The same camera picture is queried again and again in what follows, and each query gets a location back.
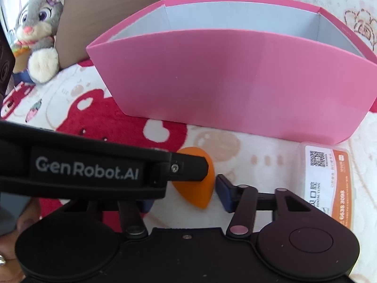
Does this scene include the grey bunny plush toy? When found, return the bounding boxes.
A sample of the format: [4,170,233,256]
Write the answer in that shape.
[12,0,71,84]

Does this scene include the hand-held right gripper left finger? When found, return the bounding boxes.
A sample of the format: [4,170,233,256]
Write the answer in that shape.
[63,199,155,240]

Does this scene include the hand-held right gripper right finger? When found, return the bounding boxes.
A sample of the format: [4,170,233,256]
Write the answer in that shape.
[216,175,333,239]

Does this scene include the brown pillow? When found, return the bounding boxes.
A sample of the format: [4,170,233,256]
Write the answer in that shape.
[54,0,264,69]

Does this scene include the orange egg-shaped sponge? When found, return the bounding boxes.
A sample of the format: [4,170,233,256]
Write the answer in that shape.
[171,147,216,210]

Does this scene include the pink cardboard box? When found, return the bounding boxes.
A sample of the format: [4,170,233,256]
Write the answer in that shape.
[86,0,377,145]

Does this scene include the clear floss box orange label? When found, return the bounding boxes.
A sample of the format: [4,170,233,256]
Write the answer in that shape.
[300,141,354,230]

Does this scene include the bear printed blanket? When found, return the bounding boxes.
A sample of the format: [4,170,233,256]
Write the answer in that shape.
[0,59,377,236]

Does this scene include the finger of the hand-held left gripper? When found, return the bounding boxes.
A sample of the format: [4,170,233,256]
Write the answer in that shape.
[169,152,210,183]

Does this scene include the person's left hand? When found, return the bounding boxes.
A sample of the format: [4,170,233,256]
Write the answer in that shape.
[0,197,42,283]

